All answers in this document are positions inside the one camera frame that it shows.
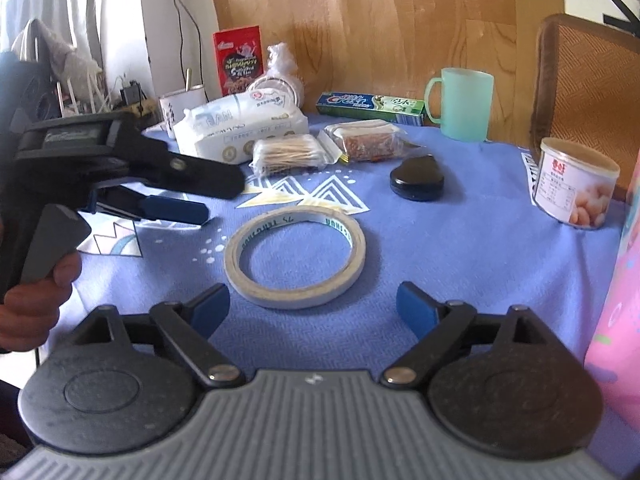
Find pink bag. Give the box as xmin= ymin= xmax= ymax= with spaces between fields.
xmin=582 ymin=160 xmax=640 ymax=480

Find cotton swab bag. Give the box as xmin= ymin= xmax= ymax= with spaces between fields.
xmin=250 ymin=134 xmax=333 ymax=177

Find black oval case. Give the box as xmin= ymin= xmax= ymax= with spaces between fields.
xmin=390 ymin=155 xmax=445 ymax=203

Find black power adapter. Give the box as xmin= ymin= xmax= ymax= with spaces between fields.
xmin=120 ymin=80 xmax=147 ymax=109

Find white tape roll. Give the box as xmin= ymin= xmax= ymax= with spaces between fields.
xmin=223 ymin=206 xmax=366 ymax=309

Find blue printed tablecloth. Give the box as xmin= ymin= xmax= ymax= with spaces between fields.
xmin=45 ymin=112 xmax=640 ymax=480

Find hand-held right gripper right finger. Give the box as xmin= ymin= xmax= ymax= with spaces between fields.
xmin=381 ymin=281 xmax=551 ymax=388

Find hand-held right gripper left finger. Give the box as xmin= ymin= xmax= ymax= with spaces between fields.
xmin=75 ymin=282 xmax=246 ymax=388

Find wood grain wall panel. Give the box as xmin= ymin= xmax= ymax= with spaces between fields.
xmin=205 ymin=0 xmax=566 ymax=142

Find brown woven chair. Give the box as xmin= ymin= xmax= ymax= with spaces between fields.
xmin=531 ymin=13 xmax=640 ymax=201

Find pink label can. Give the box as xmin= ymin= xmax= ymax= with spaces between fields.
xmin=530 ymin=137 xmax=621 ymax=230

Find white enamel mug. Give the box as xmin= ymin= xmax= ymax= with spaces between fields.
xmin=159 ymin=87 xmax=207 ymax=138

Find person's left hand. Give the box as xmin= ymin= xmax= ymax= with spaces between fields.
xmin=0 ymin=249 xmax=84 ymax=354

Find white tissue pack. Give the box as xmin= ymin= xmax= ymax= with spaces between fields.
xmin=172 ymin=87 xmax=309 ymax=163

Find plastic-wrapped paper cups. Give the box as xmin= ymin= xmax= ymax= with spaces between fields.
xmin=248 ymin=42 xmax=305 ymax=107

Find green plastic cup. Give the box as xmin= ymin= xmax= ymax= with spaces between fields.
xmin=424 ymin=67 xmax=495 ymax=142

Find clear snack packet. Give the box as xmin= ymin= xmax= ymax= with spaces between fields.
xmin=320 ymin=120 xmax=408 ymax=165

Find red snack box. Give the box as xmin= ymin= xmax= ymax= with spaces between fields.
xmin=212 ymin=25 xmax=263 ymax=97

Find black cable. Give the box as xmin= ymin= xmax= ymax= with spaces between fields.
xmin=160 ymin=0 xmax=211 ymax=92

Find green toothpaste box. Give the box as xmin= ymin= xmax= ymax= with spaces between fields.
xmin=316 ymin=91 xmax=426 ymax=127

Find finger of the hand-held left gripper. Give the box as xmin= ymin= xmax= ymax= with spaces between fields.
xmin=94 ymin=185 xmax=209 ymax=227
xmin=115 ymin=125 xmax=247 ymax=201

